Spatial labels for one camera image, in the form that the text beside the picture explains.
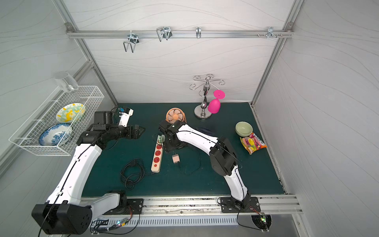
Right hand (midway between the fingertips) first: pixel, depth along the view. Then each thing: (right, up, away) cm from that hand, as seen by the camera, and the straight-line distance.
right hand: (174, 147), depth 86 cm
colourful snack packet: (+49, +1, +5) cm, 49 cm away
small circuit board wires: (-31, -33, -18) cm, 49 cm away
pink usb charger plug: (+1, -7, +2) cm, 8 cm away
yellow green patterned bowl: (-48, +20, -16) cm, 55 cm away
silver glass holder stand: (+18, +22, +28) cm, 40 cm away
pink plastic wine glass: (+26, +25, +11) cm, 37 cm away
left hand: (-18, +13, -11) cm, 24 cm away
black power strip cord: (-24, -14, -3) cm, 28 cm away
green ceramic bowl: (+47, +9, +15) cm, 50 cm away
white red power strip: (-10, -9, 0) cm, 13 cm away
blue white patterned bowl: (-48, +11, -23) cm, 55 cm away
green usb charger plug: (-9, +4, +7) cm, 12 cm away
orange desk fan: (-1, +20, +15) cm, 25 cm away
